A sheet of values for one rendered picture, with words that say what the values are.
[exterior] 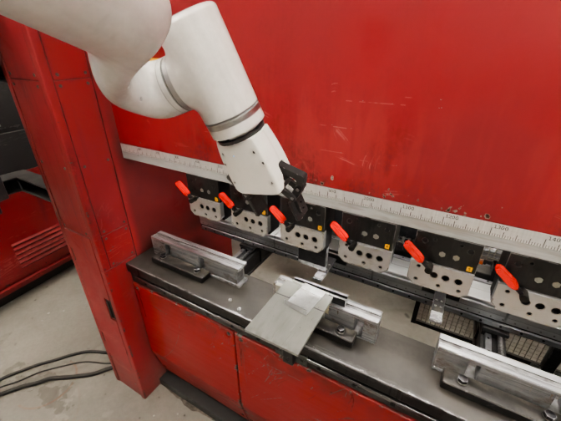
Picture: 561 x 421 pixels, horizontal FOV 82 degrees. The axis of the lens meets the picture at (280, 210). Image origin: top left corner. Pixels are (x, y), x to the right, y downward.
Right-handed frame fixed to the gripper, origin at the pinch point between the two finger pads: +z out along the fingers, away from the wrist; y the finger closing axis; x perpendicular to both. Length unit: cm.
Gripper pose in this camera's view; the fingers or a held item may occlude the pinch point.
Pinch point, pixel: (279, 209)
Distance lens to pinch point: 56.0
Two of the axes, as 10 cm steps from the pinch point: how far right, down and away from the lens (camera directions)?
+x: 5.3, -6.4, 5.6
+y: 7.6, 0.7, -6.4
